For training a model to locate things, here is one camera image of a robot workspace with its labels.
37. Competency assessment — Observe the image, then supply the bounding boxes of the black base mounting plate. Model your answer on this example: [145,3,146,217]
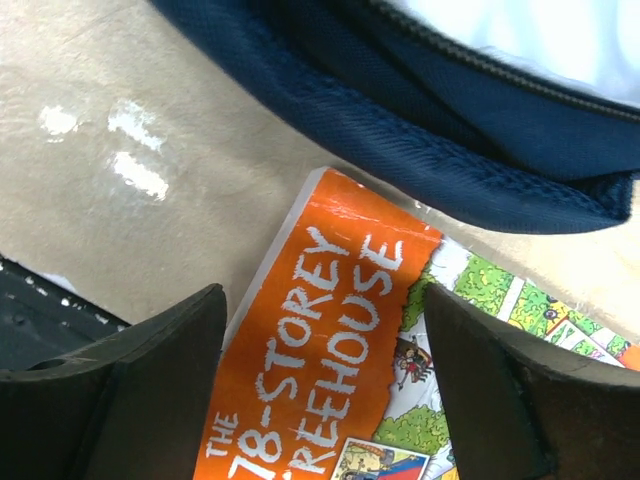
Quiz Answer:
[1,257,130,371]

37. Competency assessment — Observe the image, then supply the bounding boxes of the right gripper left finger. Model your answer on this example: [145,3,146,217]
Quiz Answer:
[1,284,227,479]

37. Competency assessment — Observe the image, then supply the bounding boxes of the orange 78-storey treehouse book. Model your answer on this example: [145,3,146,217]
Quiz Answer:
[194,168,639,479]

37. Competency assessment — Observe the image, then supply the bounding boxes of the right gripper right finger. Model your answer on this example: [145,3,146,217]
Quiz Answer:
[424,284,639,479]

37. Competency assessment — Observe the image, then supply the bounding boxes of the navy blue school backpack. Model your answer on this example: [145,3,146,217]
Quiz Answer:
[157,1,639,234]

